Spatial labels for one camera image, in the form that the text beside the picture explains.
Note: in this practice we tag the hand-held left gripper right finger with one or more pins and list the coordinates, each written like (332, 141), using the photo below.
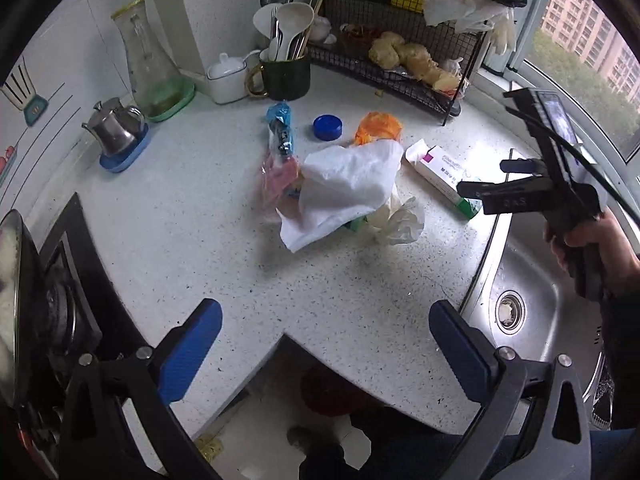
(460, 355)

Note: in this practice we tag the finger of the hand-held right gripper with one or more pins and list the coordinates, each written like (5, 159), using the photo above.
(500, 197)
(522, 166)

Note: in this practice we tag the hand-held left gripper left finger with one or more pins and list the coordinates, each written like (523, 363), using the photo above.
(192, 355)

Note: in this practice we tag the white green toothpaste box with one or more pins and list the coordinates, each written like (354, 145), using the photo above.
(445, 172)

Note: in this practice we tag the white plastic glove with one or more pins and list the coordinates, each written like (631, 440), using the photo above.
(400, 217)

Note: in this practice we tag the white paper tissue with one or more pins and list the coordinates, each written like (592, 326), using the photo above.
(345, 185)

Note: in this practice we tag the person's right hand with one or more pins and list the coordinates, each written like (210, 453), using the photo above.
(600, 245)

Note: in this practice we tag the aluminium sliding window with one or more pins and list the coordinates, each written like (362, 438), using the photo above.
(580, 110)

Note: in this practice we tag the stainless steel sink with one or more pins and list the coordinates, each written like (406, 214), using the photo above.
(530, 285)

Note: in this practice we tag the yellow patterned bag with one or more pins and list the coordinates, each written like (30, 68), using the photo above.
(210, 447)

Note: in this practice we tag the person's leg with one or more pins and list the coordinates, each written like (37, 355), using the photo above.
(400, 447)

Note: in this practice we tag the apartment buildings outside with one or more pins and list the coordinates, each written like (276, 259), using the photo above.
(592, 30)

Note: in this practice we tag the orange plastic bag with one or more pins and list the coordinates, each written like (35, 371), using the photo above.
(380, 127)

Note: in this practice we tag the black gas stove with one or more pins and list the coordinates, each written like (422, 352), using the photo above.
(70, 285)

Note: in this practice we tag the ginger root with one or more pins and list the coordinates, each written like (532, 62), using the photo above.
(407, 57)

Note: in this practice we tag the white hanging plastic bag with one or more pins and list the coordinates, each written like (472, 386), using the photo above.
(470, 12)

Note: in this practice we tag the blue bottle cap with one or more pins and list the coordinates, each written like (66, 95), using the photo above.
(327, 126)

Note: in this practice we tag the pan with steel lid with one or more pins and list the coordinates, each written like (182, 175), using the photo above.
(10, 300)

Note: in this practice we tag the pink plastic wrapper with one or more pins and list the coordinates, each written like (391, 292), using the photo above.
(277, 180)

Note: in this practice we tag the blue saucer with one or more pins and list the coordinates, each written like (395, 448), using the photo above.
(125, 155)

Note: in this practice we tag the blue plastic wrapper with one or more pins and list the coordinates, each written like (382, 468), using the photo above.
(280, 130)

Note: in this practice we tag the steel teapot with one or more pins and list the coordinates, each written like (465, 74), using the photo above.
(112, 127)

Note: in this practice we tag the garlic bulb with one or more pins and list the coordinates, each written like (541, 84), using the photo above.
(321, 25)

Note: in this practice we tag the dark green mug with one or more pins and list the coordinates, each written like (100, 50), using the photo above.
(282, 77)

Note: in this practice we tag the green plastic tray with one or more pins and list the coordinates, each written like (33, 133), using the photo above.
(172, 102)

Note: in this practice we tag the wooden chopsticks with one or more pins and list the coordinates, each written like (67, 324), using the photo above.
(305, 30)

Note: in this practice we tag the white lidded jar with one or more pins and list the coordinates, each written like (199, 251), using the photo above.
(227, 77)

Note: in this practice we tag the glass carafe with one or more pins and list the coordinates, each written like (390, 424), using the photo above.
(145, 55)

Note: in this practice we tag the kitchen wall sticker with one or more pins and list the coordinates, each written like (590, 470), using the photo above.
(20, 120)

